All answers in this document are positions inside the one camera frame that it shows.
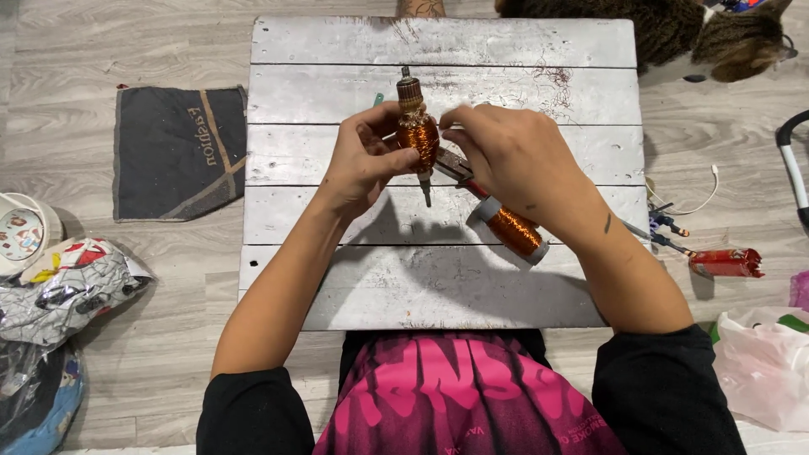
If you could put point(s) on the person's left hand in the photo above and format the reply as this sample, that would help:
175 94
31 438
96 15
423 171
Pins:
354 165

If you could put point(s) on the person's right hand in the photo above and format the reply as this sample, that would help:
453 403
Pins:
524 167

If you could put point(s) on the motor armature with copper winding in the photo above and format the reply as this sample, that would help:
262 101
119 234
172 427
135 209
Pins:
418 136

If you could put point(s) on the green plastic stick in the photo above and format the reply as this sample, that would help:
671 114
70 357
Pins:
378 99

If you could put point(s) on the dark grey cloth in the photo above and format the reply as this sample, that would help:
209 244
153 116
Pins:
177 155

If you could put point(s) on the tabby cat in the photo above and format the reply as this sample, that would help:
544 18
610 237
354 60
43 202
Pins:
663 31

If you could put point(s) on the red foil packet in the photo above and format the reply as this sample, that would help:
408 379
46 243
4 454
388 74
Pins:
724 263

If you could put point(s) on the pink and black shirt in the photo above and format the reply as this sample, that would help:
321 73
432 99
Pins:
461 398

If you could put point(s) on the blue toy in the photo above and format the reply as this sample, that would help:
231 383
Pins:
739 5

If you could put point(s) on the pink plastic item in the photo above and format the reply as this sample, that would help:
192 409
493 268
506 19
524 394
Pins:
801 290

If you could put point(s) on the silver printed foil bag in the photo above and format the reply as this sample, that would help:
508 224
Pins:
69 290

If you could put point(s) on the white plastic bag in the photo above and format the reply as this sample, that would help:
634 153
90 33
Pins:
765 366

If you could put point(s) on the white printed cup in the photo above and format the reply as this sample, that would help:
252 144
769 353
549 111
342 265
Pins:
22 234

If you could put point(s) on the blue round cushion in plastic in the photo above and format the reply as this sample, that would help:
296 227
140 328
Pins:
38 398

